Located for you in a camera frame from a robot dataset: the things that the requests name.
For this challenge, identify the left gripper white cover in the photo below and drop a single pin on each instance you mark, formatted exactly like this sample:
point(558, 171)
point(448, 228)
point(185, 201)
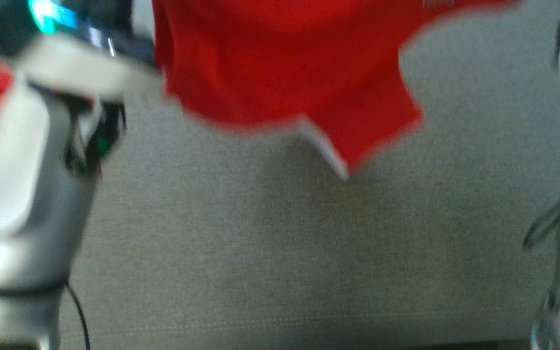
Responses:
point(80, 63)

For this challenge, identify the red white sports jersey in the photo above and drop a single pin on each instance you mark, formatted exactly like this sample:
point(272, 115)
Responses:
point(285, 63)

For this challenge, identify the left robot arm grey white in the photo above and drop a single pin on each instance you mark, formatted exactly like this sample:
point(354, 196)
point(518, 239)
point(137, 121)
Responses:
point(17, 194)

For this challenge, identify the large grey sofa chaise seat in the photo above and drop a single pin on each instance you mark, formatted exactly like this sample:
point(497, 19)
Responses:
point(309, 253)

